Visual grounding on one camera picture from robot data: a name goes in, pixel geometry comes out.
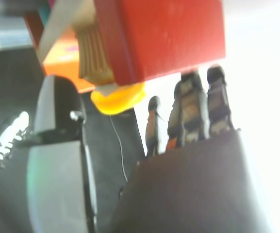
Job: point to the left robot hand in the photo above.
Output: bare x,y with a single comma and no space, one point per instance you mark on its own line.
190,189

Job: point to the red box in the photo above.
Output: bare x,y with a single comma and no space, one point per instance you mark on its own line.
169,38

